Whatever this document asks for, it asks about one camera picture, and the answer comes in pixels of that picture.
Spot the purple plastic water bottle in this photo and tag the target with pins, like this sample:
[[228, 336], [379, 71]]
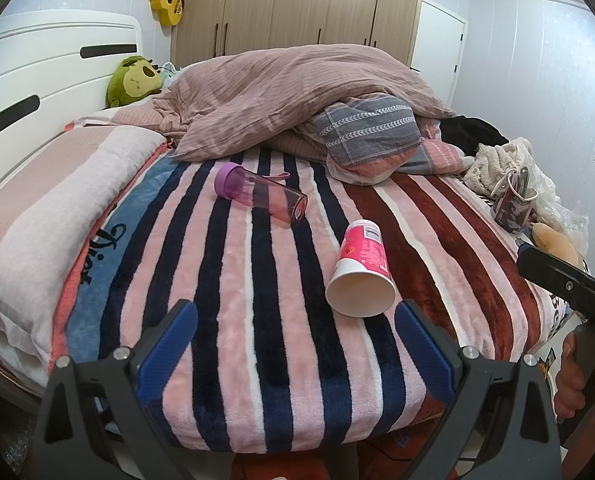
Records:
[[257, 192]]

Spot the white headboard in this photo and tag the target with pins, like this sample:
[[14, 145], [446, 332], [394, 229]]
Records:
[[42, 75]]

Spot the tan plush toy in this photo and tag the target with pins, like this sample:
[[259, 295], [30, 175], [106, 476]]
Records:
[[557, 245]]

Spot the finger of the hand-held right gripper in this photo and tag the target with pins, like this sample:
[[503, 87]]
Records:
[[562, 280]]

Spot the white door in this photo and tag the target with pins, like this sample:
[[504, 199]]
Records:
[[437, 50]]

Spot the person's right hand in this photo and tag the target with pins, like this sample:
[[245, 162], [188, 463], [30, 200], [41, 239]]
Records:
[[568, 380]]

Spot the clear plastic bag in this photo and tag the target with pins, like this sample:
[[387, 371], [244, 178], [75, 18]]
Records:
[[557, 210]]

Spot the red cloth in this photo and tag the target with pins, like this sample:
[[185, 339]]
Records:
[[377, 455]]

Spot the pink and white paper cup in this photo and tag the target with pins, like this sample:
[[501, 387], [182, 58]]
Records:
[[362, 255]]

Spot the wooden wardrobe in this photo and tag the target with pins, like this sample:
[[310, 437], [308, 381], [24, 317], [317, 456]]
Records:
[[297, 5]]

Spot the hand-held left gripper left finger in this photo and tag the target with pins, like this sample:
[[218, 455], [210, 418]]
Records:
[[170, 352]]

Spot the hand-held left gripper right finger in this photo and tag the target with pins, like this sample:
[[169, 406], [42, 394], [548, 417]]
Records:
[[426, 352]]

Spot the pink and white striped pillow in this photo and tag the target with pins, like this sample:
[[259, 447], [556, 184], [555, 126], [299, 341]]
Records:
[[52, 200]]

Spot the black clothing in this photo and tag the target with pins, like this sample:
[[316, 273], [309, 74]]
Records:
[[472, 135]]

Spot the striped fleece blanket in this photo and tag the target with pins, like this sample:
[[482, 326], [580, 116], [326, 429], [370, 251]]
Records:
[[257, 320]]

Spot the pink striped duvet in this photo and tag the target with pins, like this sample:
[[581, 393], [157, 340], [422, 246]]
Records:
[[277, 90]]

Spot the cream knitted cloth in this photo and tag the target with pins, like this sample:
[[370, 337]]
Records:
[[492, 165]]

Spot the green plush toy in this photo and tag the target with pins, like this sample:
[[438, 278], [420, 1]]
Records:
[[132, 80]]

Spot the grey patterned pillow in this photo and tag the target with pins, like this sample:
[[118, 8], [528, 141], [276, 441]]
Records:
[[367, 125]]

